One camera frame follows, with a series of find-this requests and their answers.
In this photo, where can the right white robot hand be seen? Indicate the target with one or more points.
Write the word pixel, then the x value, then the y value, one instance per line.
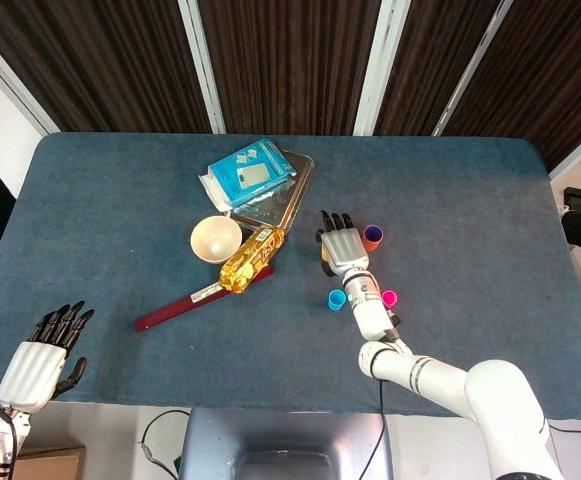
pixel 345 250

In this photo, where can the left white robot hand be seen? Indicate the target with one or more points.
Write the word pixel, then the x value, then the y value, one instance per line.
pixel 30 377

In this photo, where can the purple plastic cup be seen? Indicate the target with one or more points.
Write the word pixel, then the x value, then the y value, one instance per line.
pixel 373 232

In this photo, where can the blue plastic cup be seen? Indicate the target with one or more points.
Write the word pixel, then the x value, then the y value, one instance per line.
pixel 336 301

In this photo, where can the pink plastic cup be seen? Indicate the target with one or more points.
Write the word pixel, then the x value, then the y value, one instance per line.
pixel 390 299

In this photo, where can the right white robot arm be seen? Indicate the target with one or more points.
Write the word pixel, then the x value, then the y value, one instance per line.
pixel 500 400

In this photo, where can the orange plastic cup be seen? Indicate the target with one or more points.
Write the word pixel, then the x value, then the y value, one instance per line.
pixel 374 245

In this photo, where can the silver metal tray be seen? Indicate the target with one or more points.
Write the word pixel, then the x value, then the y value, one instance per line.
pixel 277 205

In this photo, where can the brown cardboard box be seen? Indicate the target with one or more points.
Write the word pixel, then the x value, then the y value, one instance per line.
pixel 55 462

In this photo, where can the golden snack package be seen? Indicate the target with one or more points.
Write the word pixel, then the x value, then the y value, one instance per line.
pixel 250 262

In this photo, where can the blue table cloth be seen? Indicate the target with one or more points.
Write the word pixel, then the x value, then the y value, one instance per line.
pixel 445 190

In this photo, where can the blue cardboard product box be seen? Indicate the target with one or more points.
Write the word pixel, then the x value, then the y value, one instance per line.
pixel 247 172

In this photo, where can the cream round bowl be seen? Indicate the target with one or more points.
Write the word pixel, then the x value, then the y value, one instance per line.
pixel 215 240

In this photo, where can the dark red long shoehorn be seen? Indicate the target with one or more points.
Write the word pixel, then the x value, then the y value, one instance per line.
pixel 170 312

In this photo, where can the dark brown slatted panel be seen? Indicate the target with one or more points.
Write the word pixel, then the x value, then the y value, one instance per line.
pixel 95 60
pixel 290 60
pixel 430 60
pixel 555 65

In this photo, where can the grey robot torso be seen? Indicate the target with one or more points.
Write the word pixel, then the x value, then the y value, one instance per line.
pixel 285 440

